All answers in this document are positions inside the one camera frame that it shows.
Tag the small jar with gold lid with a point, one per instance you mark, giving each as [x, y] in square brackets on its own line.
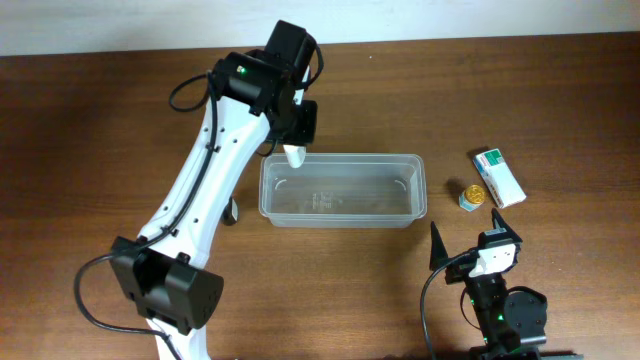
[472, 198]

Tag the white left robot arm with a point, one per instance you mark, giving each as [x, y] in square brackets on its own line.
[250, 99]

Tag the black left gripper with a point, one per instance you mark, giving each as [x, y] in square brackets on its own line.
[307, 134]

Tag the clear plastic container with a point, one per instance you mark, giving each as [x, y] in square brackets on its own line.
[344, 190]

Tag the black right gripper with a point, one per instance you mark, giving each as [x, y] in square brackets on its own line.
[439, 250]

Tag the white medicine box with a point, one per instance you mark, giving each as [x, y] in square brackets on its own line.
[499, 179]

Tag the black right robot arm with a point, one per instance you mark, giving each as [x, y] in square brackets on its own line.
[511, 320]

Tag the dark bottle with white cap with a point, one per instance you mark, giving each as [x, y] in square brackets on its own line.
[229, 215]

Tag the white bottle with clear cap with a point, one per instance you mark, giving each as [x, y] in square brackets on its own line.
[295, 155]

